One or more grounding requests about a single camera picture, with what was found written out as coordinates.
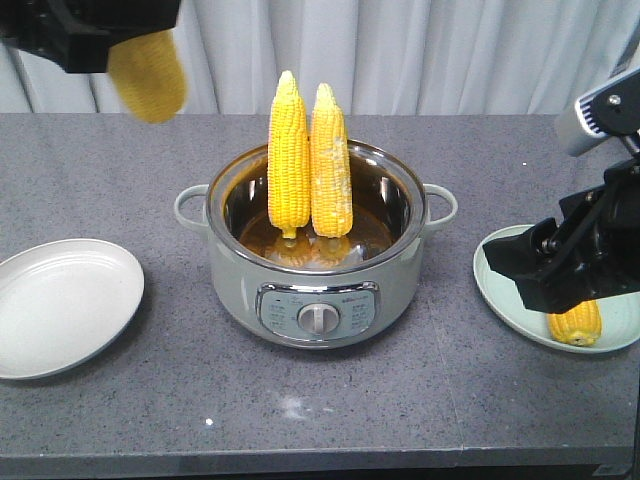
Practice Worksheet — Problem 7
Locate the white pleated curtain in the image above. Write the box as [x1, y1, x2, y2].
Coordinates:
[0, 0, 640, 117]

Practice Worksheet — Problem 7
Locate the green round plate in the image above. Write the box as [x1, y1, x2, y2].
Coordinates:
[473, 224, 639, 355]

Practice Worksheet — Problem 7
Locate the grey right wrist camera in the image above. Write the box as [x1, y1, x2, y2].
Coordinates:
[554, 68, 639, 157]

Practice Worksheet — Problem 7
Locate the speckled yellow corn cob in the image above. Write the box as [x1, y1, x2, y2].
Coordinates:
[310, 83, 353, 238]

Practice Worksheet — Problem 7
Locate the white round plate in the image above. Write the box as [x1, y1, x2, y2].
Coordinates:
[1, 238, 145, 380]

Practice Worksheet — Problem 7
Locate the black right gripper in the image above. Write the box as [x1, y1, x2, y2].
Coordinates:
[482, 158, 639, 313]

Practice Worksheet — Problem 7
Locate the green electric cooking pot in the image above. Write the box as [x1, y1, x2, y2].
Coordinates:
[174, 141, 458, 349]

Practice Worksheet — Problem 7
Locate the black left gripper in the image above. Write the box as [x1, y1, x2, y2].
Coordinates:
[1, 0, 181, 74]

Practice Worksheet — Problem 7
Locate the bright yellow corn cob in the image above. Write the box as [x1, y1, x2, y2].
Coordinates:
[267, 70, 311, 239]

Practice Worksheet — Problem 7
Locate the pale yellow corn cob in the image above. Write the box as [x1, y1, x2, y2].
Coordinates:
[107, 30, 187, 124]

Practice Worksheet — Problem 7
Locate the orange yellow corn cob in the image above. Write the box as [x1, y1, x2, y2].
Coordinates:
[546, 300, 602, 347]

